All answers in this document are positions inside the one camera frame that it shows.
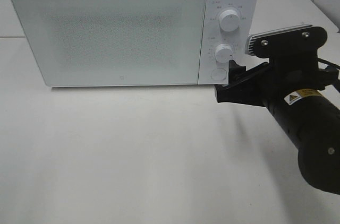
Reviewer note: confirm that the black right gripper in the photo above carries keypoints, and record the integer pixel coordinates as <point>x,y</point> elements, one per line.
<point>285,81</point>

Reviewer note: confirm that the round white door button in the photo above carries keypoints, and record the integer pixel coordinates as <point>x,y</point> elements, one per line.
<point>219,75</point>

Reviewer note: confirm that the white microwave door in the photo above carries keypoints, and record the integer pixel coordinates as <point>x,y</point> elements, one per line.
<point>81,43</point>

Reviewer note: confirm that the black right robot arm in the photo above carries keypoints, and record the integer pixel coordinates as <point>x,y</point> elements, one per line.
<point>313,128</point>

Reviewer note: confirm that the white lower timer knob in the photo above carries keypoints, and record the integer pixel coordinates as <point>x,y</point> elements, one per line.
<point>223,53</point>

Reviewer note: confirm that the white upper power knob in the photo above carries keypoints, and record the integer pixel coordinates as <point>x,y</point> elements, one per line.
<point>229,19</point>

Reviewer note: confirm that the white microwave oven body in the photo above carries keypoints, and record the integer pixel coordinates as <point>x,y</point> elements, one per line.
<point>240,1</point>

